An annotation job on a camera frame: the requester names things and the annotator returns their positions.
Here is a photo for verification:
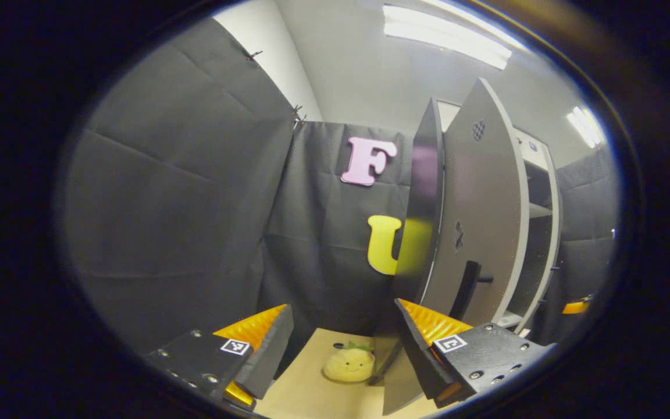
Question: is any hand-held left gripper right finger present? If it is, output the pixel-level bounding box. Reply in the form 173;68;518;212
394;298;558;408

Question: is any yellow plush toy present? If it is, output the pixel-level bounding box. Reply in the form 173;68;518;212
322;342;376;384

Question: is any ceiling light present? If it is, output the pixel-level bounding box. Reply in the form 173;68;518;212
383;0;530;70
566;106;604;149

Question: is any grey shoe cabinet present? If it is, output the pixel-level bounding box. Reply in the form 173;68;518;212
370;98;564;385

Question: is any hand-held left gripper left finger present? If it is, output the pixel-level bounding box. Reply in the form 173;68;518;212
144;304;295;411

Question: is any black door handle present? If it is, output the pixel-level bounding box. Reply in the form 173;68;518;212
448;260;494;322

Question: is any grey shoe cabinet door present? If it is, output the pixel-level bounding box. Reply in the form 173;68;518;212
382;77;532;416

